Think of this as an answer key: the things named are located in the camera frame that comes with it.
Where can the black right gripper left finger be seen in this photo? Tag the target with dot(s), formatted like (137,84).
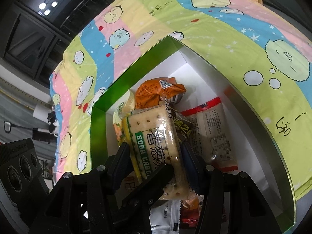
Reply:
(86,203)

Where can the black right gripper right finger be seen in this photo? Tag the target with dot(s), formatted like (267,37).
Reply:
(232,202)

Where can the white peanut snack bag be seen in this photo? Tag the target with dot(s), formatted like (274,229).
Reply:
(165,218)

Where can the red snack packet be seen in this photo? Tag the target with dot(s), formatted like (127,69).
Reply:
(190,211)

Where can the white red-edged snack packet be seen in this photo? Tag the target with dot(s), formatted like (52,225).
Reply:
(210,138)

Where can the soda cracker pack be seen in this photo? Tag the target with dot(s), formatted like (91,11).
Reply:
(153,141)

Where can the yellow-green corn snack bag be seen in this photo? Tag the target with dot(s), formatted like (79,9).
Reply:
(120,112)

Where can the dark orange snack bag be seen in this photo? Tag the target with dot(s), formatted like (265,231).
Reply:
(153,91)

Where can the yellow rice cake packet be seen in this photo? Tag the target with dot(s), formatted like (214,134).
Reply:
(127,186)

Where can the black floor lamp stand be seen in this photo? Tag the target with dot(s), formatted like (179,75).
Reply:
(38,134)

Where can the colourful cartoon striped bedsheet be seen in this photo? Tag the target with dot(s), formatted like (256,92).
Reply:
(265,57)

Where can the green white cardboard box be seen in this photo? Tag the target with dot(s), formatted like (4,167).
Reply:
(256,151)

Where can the black stereo camera box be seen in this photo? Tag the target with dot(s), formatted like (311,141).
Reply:
(21,172)

